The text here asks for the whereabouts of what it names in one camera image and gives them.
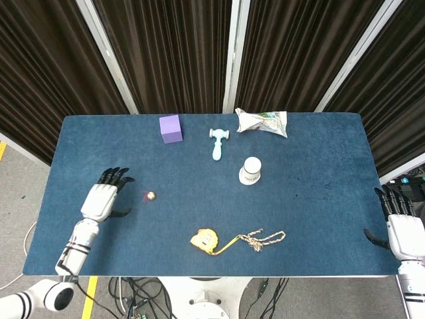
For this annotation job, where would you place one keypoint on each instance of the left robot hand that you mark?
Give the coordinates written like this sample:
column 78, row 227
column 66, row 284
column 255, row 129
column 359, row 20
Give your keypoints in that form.
column 99, row 199

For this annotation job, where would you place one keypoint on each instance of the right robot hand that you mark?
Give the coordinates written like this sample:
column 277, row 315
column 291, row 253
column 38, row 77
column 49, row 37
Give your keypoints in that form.
column 403, row 232

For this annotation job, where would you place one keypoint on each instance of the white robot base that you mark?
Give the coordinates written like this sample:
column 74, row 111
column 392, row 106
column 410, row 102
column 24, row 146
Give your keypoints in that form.
column 203, row 297

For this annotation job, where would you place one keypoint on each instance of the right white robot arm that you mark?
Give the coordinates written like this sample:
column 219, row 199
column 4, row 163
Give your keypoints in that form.
column 413, row 289

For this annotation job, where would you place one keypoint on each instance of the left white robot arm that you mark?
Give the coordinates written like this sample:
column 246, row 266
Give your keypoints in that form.
column 50, row 276

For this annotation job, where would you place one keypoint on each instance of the black equipment with teal lights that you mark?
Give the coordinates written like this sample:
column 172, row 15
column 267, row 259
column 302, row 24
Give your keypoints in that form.
column 406, row 186

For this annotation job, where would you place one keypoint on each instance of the yellow floor tape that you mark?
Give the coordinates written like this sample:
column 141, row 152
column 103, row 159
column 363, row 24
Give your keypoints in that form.
column 89, row 297

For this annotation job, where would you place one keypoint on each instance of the purple foam cube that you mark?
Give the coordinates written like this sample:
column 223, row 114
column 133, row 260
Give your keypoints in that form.
column 170, row 129

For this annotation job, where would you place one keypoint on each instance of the blue table mat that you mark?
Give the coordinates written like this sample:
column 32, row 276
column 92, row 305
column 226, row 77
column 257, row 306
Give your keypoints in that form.
column 212, row 199

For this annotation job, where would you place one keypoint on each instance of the yellow tape measure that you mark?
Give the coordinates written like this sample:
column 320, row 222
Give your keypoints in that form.
column 207, row 241

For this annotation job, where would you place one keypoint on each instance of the light blue toy hammer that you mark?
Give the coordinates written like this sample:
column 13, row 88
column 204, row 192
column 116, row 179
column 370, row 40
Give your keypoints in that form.
column 218, row 146

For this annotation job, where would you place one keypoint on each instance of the white cylindrical cup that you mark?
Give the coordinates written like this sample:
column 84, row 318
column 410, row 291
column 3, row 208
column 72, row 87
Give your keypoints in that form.
column 250, row 171

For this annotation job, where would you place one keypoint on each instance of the dark brown curtain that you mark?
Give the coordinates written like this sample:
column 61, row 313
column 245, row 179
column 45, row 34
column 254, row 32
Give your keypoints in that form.
column 166, row 53

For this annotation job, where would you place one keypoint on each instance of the crumpled printed snack bag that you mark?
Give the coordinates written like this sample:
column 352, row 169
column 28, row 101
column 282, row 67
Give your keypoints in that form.
column 262, row 123

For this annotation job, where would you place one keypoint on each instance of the white partition frame post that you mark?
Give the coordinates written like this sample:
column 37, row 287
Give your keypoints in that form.
column 106, row 54
column 358, row 54
column 234, row 54

